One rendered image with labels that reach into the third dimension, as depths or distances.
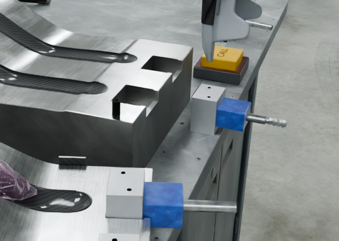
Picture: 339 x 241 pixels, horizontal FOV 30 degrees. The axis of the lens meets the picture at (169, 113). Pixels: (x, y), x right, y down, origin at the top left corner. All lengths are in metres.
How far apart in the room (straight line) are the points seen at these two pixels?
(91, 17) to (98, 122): 0.62
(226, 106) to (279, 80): 2.22
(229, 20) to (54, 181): 0.30
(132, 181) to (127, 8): 0.81
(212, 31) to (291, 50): 2.69
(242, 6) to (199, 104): 0.15
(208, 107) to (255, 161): 1.54
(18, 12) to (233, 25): 0.37
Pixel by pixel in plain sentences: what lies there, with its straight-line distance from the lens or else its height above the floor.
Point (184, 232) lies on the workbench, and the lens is 1.04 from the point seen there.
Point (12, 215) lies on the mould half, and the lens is 0.63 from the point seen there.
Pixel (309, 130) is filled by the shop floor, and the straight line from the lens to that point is 2.67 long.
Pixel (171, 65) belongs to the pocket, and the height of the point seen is 0.88.
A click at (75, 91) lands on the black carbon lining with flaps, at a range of 0.82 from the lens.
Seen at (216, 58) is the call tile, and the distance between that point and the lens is 1.06.
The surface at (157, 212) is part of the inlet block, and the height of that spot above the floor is 0.86.
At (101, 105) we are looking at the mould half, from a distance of 0.77.
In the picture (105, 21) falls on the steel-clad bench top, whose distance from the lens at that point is 1.32.
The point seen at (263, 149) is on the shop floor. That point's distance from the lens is 2.48.
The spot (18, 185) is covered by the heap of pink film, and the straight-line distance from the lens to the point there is 0.66.
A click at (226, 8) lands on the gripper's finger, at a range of 0.80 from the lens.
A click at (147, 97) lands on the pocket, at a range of 0.82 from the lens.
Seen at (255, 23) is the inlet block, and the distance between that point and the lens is 1.26.
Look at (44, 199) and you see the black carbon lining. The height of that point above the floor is 0.85.
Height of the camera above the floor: 1.23
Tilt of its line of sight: 27 degrees down
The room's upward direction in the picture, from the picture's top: 3 degrees clockwise
